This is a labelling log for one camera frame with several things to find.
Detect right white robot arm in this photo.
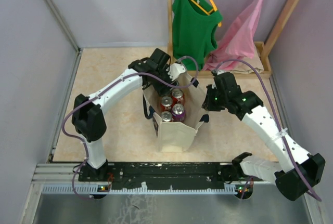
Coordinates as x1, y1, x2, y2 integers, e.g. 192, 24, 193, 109
202, 72, 326, 201

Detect pink cloth garment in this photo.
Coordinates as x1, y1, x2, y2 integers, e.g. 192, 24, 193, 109
202, 0, 264, 74

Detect green tank top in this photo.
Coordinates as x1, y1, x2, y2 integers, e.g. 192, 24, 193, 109
172, 0, 223, 70

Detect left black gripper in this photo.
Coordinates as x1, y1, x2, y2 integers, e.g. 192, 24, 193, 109
152, 64, 179, 97

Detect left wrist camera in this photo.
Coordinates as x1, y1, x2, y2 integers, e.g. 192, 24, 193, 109
168, 63, 187, 81

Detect beige canvas tote bag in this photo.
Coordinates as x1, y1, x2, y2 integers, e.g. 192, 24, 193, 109
143, 82, 209, 152

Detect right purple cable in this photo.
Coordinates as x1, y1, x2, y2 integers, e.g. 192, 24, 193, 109
212, 59, 323, 203

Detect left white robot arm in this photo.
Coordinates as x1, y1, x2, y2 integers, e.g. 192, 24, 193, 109
71, 48, 186, 181

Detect wooden clothes rack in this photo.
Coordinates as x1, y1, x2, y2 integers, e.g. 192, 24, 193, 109
167, 0, 299, 78

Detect purple soda can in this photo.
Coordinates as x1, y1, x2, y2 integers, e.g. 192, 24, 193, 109
161, 111, 173, 123
171, 103, 186, 123

